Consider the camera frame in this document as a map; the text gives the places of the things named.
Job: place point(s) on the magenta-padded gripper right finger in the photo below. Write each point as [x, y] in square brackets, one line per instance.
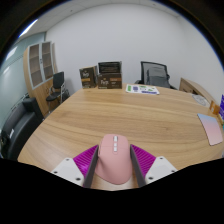
[160, 169]

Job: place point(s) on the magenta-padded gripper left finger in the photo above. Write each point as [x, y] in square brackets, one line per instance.
[68, 170]

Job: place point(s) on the pink computer mouse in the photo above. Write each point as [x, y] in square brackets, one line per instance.
[113, 163]

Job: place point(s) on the pink-blue gradient mouse pad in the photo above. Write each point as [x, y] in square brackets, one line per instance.
[210, 129]

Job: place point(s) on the black leather sofa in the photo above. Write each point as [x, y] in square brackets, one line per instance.
[18, 130]

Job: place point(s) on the white green-blue printed sheet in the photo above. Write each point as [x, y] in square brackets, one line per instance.
[141, 89]

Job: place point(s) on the orange cardboard box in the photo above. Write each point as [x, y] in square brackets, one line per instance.
[215, 108]

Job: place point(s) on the wooden shelf cabinet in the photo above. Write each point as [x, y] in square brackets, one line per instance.
[33, 90]

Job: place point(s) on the wooden side desk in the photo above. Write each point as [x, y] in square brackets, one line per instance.
[193, 87]

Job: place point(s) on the small black visitor chair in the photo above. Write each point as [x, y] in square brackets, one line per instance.
[57, 81]

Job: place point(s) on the grey backpack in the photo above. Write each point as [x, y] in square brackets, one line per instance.
[157, 77]

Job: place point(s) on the small brown printed box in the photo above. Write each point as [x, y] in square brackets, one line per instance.
[88, 77]

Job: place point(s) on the brown printed cardboard box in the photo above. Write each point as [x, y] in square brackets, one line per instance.
[110, 81]

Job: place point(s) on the black mesh office chair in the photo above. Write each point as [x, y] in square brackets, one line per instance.
[143, 68]

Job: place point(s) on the dark open cardboard box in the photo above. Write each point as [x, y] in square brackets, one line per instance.
[109, 67]

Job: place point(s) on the ceiling light panel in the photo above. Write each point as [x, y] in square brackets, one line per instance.
[28, 28]

